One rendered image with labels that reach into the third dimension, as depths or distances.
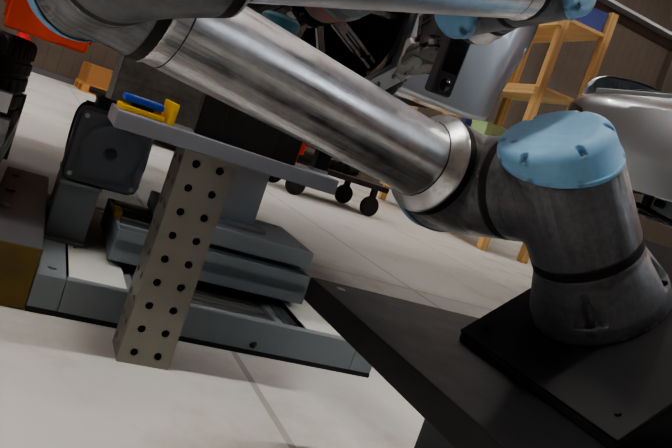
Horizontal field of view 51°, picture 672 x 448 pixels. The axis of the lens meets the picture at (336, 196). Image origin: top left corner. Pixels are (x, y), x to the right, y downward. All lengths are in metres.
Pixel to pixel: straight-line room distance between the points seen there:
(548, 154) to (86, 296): 1.00
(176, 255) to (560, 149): 0.75
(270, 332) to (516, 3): 0.99
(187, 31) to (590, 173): 0.50
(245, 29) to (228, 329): 0.94
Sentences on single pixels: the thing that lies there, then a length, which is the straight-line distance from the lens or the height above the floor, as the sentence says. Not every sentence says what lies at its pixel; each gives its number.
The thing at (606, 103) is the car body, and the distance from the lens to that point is 4.30.
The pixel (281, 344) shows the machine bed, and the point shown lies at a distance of 1.65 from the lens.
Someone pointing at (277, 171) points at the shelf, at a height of 0.43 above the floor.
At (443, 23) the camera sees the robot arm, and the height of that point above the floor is 0.74.
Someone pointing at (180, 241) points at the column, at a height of 0.25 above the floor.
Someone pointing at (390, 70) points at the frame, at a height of 0.73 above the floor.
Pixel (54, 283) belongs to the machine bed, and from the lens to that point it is 1.52.
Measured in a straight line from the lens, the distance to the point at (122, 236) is 1.69.
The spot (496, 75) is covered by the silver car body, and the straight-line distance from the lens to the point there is 2.51.
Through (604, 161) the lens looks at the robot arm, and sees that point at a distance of 0.91.
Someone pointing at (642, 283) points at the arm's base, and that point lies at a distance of 0.99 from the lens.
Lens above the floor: 0.52
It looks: 4 degrees down
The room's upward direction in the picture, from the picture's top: 19 degrees clockwise
